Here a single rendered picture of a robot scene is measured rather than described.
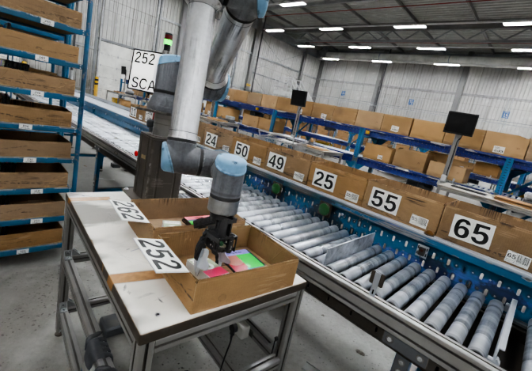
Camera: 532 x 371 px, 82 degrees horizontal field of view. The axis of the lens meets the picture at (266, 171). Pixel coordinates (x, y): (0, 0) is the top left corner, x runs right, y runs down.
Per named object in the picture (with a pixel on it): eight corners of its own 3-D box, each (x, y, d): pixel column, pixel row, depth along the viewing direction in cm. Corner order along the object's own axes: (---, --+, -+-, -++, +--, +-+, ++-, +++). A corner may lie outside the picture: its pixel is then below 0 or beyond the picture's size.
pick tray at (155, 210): (127, 221, 125) (129, 198, 123) (210, 217, 150) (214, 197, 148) (149, 255, 104) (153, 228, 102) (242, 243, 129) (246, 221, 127)
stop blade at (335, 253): (322, 267, 129) (327, 247, 127) (370, 247, 162) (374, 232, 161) (323, 268, 128) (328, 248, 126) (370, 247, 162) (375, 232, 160)
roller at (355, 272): (332, 282, 122) (336, 271, 121) (385, 256, 160) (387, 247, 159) (343, 289, 118) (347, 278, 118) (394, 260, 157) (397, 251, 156)
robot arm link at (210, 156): (201, 145, 103) (206, 152, 91) (234, 150, 107) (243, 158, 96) (195, 172, 105) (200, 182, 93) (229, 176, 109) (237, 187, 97)
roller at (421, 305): (397, 322, 105) (401, 309, 104) (438, 282, 143) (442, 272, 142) (412, 331, 102) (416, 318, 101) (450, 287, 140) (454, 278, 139)
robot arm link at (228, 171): (243, 155, 95) (252, 162, 86) (236, 193, 98) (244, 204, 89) (213, 150, 92) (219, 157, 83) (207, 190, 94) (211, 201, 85)
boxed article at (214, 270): (209, 289, 91) (210, 278, 90) (185, 269, 99) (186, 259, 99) (227, 282, 96) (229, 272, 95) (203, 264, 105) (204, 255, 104)
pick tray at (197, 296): (152, 262, 101) (156, 233, 99) (246, 247, 126) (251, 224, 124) (190, 316, 80) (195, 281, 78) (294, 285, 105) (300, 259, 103)
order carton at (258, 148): (229, 156, 251) (233, 136, 248) (254, 157, 273) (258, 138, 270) (263, 169, 226) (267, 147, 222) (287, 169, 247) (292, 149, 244)
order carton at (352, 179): (305, 186, 200) (311, 160, 197) (328, 184, 222) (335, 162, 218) (359, 208, 174) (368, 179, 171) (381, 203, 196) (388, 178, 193)
